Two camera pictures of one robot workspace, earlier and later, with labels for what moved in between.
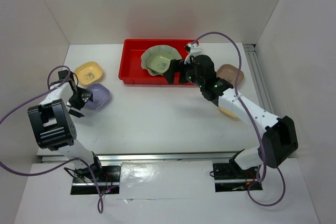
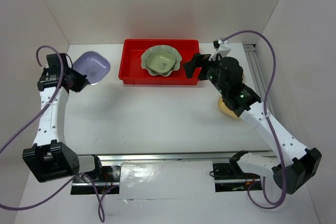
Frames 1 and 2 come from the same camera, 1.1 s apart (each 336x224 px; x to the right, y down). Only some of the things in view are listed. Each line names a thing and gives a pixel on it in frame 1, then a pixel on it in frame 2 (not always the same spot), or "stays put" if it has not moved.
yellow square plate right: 228,113 stays put
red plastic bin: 132,70 stays put
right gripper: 175,66 to 199,60
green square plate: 159,61 stays put
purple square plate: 100,95 to 93,65
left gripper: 85,95 to 83,81
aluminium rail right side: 250,49 stays put
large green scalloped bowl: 157,58 stays put
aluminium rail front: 205,157 stays put
